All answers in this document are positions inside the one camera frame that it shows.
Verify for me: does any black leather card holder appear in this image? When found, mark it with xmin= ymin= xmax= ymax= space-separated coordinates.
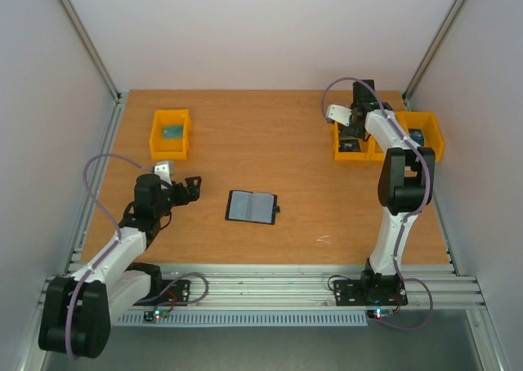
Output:
xmin=225 ymin=190 xmax=280 ymax=225

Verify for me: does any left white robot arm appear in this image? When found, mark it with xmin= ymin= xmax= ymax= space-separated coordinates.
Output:
xmin=38 ymin=173 xmax=202 ymax=358

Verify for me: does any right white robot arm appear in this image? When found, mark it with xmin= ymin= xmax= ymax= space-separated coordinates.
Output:
xmin=336 ymin=78 xmax=436 ymax=306

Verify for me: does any yellow bin with black card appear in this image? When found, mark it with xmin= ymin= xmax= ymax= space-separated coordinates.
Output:
xmin=332 ymin=123 xmax=374 ymax=162

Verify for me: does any yellow bin with red card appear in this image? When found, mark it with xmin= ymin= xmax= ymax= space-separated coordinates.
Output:
xmin=364 ymin=133 xmax=385 ymax=162

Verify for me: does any green card in bin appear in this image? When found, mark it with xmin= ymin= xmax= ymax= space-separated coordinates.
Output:
xmin=163 ymin=125 xmax=184 ymax=140

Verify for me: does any blue card in bin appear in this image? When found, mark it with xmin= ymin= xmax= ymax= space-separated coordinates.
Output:
xmin=409 ymin=128 xmax=425 ymax=146

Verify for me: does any yellow bin with blue card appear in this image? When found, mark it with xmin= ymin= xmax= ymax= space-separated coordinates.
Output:
xmin=396 ymin=111 xmax=445 ymax=163

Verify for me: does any left yellow bin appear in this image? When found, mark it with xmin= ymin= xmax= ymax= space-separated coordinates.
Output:
xmin=149 ymin=110 xmax=192 ymax=161

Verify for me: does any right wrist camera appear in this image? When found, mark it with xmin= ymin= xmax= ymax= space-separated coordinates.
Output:
xmin=326 ymin=104 xmax=352 ymax=127

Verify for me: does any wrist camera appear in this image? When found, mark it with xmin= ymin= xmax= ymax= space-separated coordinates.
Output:
xmin=326 ymin=104 xmax=352 ymax=127
xmin=153 ymin=160 xmax=175 ymax=186

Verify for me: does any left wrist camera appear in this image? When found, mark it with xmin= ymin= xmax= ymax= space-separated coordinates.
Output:
xmin=153 ymin=160 xmax=175 ymax=186

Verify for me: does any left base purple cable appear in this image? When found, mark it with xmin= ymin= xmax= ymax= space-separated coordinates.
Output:
xmin=156 ymin=272 xmax=210 ymax=308

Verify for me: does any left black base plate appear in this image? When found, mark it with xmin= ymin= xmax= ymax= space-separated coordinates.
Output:
xmin=136 ymin=279 xmax=190 ymax=306

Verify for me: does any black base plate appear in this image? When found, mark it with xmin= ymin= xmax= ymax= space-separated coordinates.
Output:
xmin=136 ymin=279 xmax=190 ymax=306
xmin=332 ymin=279 xmax=409 ymax=307

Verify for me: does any grey slotted cable duct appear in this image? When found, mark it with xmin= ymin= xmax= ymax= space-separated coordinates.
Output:
xmin=115 ymin=310 xmax=368 ymax=329

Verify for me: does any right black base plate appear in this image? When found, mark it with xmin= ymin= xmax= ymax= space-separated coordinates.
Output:
xmin=332 ymin=279 xmax=409 ymax=307

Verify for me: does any aluminium rail frame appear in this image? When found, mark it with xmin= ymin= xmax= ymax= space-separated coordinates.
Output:
xmin=159 ymin=263 xmax=486 ymax=310

